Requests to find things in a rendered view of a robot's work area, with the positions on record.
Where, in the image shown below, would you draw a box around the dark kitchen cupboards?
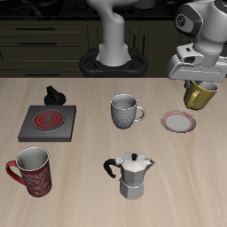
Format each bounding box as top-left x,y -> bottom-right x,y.
0,0 -> 227,79

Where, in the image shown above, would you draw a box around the silver moka pot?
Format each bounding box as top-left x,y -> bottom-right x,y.
103,151 -> 156,200

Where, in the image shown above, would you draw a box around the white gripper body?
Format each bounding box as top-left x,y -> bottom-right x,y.
165,54 -> 227,83

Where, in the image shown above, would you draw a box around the white plate with red rim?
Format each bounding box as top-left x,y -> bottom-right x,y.
160,109 -> 198,134

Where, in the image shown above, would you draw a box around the round black knob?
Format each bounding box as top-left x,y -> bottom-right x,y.
43,85 -> 67,106

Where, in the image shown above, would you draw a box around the dark grey stove plate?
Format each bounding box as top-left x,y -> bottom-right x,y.
17,105 -> 77,143

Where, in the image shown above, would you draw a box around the white and yellow mug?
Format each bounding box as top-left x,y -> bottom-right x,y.
183,80 -> 220,112

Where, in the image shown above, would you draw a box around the red patterned mug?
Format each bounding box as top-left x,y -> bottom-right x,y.
4,146 -> 53,199

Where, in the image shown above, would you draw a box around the flat black base plate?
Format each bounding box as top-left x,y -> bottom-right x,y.
78,47 -> 149,75

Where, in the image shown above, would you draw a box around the grey textured mug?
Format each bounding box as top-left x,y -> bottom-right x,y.
110,93 -> 146,130

